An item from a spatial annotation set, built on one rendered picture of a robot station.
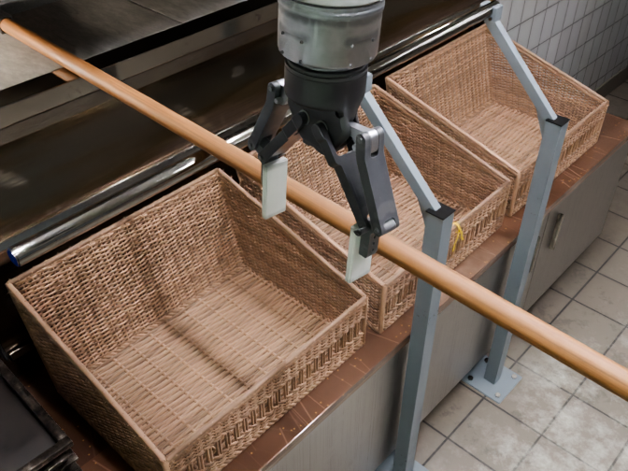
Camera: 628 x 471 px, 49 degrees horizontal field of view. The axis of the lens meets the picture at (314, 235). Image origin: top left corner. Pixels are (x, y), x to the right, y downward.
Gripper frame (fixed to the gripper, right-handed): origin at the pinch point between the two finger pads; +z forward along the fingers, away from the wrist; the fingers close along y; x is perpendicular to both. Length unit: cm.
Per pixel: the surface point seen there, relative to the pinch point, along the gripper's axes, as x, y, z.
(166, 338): 12, -58, 72
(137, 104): 9, -55, 10
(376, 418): 47, -22, 92
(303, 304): 42, -46, 69
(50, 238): -15.9, -34.9, 14.6
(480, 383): 103, -25, 123
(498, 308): 15.7, 15.0, 8.7
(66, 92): 5, -74, 15
